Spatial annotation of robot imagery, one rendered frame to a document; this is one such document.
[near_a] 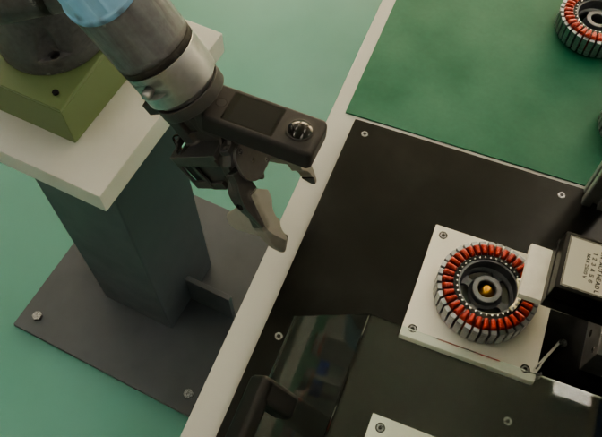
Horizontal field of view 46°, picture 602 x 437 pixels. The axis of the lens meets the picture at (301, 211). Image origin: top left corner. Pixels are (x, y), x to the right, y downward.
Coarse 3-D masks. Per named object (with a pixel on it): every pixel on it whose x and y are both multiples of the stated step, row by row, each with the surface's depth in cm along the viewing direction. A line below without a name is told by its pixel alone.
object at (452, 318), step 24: (456, 264) 78; (480, 264) 79; (504, 264) 78; (456, 288) 77; (456, 312) 75; (480, 312) 76; (504, 312) 76; (528, 312) 75; (480, 336) 75; (504, 336) 75
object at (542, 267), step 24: (576, 240) 68; (528, 264) 71; (552, 264) 69; (576, 264) 67; (600, 264) 67; (528, 288) 70; (552, 288) 66; (576, 288) 65; (600, 288) 65; (576, 312) 67; (600, 312) 66
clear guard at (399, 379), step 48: (288, 336) 53; (336, 336) 50; (384, 336) 48; (288, 384) 50; (336, 384) 47; (384, 384) 46; (432, 384) 46; (480, 384) 46; (528, 384) 46; (288, 432) 47; (336, 432) 45; (384, 432) 45; (432, 432) 45; (480, 432) 45; (528, 432) 45; (576, 432) 45
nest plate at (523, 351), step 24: (432, 240) 83; (456, 240) 83; (480, 240) 83; (432, 264) 82; (432, 288) 80; (504, 288) 80; (408, 312) 79; (432, 312) 79; (432, 336) 78; (456, 336) 78; (528, 336) 78; (504, 360) 76; (528, 360) 76
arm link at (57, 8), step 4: (44, 0) 65; (48, 0) 65; (52, 0) 65; (56, 0) 65; (48, 4) 66; (52, 4) 66; (56, 4) 66; (60, 4) 66; (48, 8) 66; (52, 8) 66; (56, 8) 66; (60, 8) 66; (52, 12) 67; (56, 12) 67; (60, 12) 67
